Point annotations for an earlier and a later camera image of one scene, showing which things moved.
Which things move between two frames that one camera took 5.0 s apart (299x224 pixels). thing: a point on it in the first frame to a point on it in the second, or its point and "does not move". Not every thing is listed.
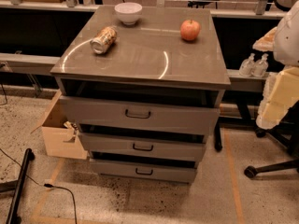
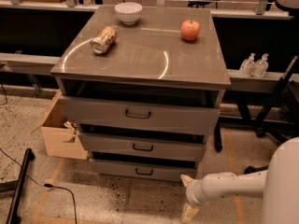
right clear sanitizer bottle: [261, 67] does not move
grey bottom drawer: [153, 170] does not move
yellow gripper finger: [266, 43] to [189, 213]
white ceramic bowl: [128, 12] does not move
